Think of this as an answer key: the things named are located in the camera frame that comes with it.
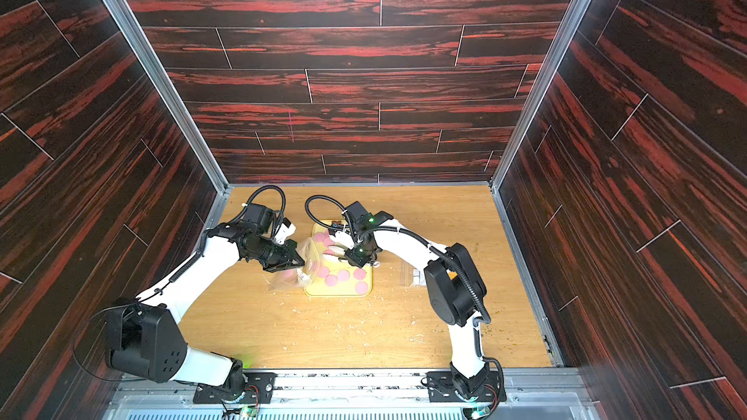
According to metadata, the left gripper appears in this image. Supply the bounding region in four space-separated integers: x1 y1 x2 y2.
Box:
248 238 307 271

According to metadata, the yellow tray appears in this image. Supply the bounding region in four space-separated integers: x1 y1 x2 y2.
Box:
304 225 373 298

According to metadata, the clear resealable bag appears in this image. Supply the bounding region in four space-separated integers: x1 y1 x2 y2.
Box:
400 261 426 288
268 233 336 291

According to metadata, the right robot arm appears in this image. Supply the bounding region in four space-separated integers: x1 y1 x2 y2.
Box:
305 194 502 402

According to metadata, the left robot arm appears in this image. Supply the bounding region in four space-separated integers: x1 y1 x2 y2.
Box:
105 187 305 400

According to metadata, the pink round cookie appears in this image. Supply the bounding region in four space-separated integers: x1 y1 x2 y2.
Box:
353 268 367 280

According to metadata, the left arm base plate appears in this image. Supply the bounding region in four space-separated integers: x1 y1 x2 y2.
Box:
193 371 277 406

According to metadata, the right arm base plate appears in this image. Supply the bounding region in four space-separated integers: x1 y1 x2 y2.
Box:
420 369 507 404

